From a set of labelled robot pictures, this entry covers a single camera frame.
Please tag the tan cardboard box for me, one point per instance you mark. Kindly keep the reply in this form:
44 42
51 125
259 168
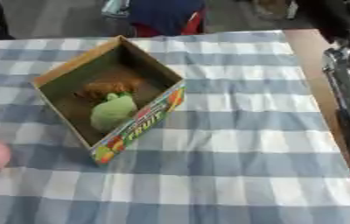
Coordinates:
147 115

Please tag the person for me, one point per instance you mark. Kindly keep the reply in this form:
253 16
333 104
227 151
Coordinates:
165 16

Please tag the green toy pear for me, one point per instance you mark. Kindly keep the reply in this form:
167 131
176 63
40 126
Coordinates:
112 112

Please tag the orange toy croissant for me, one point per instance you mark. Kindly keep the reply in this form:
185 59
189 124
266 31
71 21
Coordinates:
107 86

